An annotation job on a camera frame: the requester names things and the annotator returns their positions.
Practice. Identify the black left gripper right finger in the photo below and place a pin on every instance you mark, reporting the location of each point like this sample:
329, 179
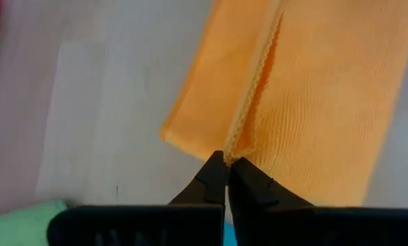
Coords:
292, 225

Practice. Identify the blue microfiber towel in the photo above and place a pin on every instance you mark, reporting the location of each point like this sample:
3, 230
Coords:
229, 235

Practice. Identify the green microfiber towel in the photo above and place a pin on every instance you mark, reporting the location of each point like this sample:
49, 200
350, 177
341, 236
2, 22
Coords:
19, 225

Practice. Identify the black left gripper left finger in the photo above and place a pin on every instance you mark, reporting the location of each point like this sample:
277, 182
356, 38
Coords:
138, 225

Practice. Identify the orange microfiber towel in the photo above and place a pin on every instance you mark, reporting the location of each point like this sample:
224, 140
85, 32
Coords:
309, 102

